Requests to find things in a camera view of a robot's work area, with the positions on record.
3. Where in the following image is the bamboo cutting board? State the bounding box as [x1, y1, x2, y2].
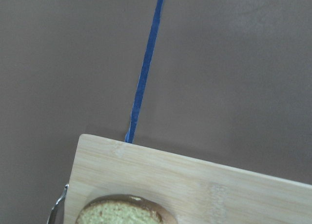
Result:
[63, 134, 312, 224]

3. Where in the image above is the bread slice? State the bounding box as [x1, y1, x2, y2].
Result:
[75, 194, 177, 224]

